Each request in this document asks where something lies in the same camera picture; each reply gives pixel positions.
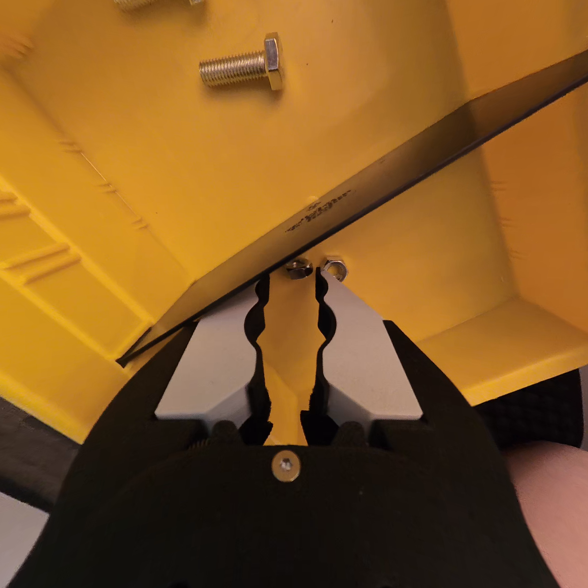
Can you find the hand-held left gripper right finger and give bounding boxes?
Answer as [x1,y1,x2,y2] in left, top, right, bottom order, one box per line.
[300,268,423,445]

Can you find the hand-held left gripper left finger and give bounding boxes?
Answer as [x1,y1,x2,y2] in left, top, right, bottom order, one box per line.
[155,274,273,445]

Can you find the yellow plastic bin with divider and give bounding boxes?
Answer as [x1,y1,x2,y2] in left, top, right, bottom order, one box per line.
[0,0,588,446]

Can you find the black textured mat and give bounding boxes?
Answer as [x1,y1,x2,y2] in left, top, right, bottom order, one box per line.
[473,367,585,448]

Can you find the black bin divider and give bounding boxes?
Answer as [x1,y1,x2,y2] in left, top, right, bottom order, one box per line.
[117,51,588,368]

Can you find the person's leg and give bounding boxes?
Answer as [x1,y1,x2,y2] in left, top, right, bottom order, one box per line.
[503,440,588,588]

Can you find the large silver hex bolt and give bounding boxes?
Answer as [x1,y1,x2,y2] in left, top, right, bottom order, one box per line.
[198,32,285,92]

